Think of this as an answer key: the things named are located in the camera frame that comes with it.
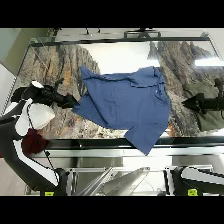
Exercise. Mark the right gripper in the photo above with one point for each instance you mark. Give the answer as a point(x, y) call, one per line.
point(196, 102)

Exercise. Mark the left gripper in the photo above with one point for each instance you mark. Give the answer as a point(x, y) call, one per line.
point(64, 99)

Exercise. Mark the blue T-shirt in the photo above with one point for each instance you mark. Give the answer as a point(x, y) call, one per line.
point(128, 105)

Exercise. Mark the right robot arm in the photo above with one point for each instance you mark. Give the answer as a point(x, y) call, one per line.
point(206, 181)

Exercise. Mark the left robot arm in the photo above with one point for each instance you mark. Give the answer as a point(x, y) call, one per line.
point(31, 168)

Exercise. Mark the green garment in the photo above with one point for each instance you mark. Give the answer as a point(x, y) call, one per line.
point(210, 121)

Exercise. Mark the dark red garment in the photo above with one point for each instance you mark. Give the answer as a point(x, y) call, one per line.
point(33, 142)

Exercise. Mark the silver frame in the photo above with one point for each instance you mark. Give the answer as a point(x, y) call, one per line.
point(126, 180)

